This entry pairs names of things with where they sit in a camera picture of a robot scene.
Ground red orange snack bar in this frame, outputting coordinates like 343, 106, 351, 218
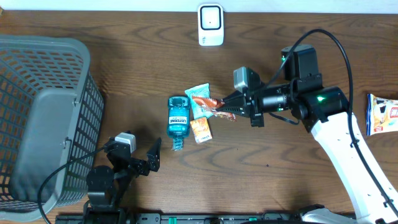
193, 96, 236, 121

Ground pale teal snack packet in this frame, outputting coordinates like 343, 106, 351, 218
185, 83, 213, 119

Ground small orange snack packet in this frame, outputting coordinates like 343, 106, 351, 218
190, 117, 213, 144

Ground teal mouthwash bottle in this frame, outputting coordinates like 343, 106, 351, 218
167, 96, 190, 151

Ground yellow snack bag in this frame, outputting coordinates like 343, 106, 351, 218
366, 94, 397, 136

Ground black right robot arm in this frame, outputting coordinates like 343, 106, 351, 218
219, 44, 397, 223

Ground white barcode scanner box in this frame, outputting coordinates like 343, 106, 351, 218
197, 3, 224, 47

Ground grey plastic lattice basket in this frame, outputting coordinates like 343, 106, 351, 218
1, 35, 104, 222

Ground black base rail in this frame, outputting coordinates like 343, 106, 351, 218
55, 213, 299, 224

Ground black left camera cable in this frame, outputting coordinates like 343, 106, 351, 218
37, 146, 108, 224

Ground black camera cable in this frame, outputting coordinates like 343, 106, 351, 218
261, 29, 398, 212
37, 146, 108, 224

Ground black right camera cable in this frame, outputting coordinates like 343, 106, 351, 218
261, 29, 398, 212

